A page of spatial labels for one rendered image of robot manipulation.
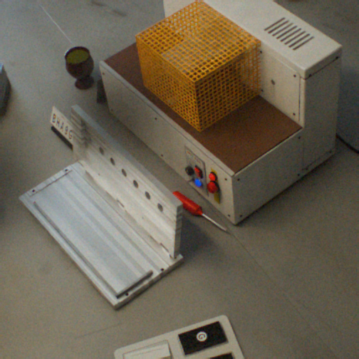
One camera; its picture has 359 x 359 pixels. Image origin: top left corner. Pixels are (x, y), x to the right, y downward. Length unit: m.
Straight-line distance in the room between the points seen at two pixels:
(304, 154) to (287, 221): 0.17
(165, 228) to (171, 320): 0.22
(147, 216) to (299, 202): 0.39
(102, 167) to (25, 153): 0.30
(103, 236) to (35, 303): 0.24
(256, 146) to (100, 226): 0.45
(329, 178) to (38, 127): 0.84
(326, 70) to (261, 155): 0.25
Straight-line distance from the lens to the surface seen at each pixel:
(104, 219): 2.07
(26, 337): 1.95
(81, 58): 2.39
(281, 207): 2.07
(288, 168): 2.04
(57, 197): 2.14
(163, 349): 1.84
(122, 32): 2.61
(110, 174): 2.06
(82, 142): 2.11
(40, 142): 2.32
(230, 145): 1.94
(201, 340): 1.84
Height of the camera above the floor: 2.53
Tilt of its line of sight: 50 degrees down
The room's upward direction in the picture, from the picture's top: 9 degrees counter-clockwise
